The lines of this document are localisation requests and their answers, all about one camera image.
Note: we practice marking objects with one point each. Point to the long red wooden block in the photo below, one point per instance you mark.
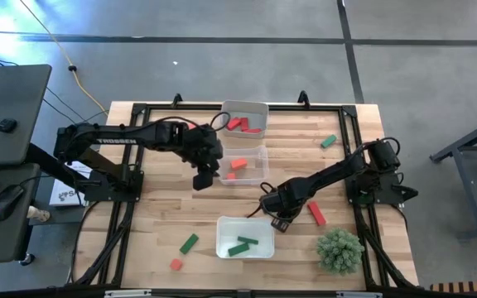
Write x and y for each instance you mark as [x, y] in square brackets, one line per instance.
[316, 213]

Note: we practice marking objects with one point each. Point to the small black device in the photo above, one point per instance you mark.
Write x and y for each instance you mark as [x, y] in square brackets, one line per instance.
[6, 125]

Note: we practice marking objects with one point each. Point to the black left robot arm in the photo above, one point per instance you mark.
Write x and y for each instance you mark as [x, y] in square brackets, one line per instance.
[114, 136]

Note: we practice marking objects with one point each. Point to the light grey plastic bin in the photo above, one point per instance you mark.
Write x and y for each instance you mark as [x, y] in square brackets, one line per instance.
[251, 109]

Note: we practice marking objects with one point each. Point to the black orange striped strip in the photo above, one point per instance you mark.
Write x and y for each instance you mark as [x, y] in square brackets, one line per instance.
[466, 286]

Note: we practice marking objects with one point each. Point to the clear plastic bin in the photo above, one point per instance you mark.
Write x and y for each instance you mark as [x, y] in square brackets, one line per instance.
[255, 165]

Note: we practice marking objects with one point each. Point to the black computer mouse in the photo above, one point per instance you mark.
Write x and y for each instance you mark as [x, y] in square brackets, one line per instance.
[8, 198]

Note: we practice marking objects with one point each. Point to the black aluminium table frame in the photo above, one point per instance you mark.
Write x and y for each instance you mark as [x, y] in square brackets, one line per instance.
[168, 107]

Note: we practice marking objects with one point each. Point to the dark grey desk top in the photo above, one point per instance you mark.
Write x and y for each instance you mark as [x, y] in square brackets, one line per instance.
[2, 240]
[15, 95]

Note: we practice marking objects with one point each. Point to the grey metal desk frame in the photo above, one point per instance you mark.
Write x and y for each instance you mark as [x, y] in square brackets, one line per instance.
[465, 194]

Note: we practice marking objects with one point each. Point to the black diagonal bar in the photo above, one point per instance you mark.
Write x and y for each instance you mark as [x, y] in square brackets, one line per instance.
[44, 159]

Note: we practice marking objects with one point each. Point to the black caster wheel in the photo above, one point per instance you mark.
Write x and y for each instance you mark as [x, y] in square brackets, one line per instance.
[27, 260]

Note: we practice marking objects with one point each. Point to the silver metal bracket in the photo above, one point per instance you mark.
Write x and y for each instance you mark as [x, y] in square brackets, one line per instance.
[358, 294]
[126, 294]

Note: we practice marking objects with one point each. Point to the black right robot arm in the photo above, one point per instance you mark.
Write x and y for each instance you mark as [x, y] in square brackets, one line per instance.
[338, 171]

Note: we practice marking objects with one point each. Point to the white plastic bin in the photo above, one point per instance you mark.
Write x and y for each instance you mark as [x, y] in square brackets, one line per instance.
[263, 229]

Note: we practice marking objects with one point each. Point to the small green artificial plant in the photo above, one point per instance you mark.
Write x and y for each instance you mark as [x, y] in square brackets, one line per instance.
[340, 250]

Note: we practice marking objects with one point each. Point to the white printed paper sign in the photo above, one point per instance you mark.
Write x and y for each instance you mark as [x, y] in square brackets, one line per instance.
[66, 194]

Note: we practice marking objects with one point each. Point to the small beige figurine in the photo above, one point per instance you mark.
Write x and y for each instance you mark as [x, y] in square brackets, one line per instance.
[37, 214]

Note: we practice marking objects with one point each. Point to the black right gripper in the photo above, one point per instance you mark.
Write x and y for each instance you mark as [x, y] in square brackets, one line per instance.
[284, 198]

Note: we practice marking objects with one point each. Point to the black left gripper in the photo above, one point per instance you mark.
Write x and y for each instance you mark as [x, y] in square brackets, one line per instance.
[201, 147]

